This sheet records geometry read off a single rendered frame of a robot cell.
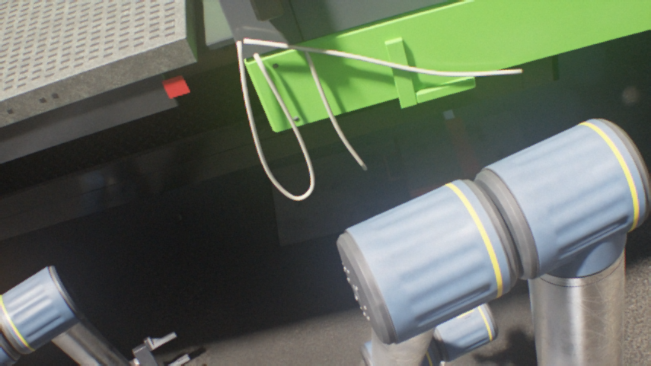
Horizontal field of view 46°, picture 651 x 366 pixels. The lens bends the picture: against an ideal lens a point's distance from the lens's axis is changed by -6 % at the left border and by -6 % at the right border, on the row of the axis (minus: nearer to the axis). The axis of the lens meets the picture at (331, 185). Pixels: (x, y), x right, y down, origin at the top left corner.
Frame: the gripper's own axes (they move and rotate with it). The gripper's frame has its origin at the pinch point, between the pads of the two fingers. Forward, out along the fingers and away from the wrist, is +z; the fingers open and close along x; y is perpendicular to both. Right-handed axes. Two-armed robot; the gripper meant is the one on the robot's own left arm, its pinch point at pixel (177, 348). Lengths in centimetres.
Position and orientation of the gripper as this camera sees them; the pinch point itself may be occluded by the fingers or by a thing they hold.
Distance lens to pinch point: 273.1
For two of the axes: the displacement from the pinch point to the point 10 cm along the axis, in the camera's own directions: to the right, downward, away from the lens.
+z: 8.5, -4.7, 2.3
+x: 4.3, 8.8, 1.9
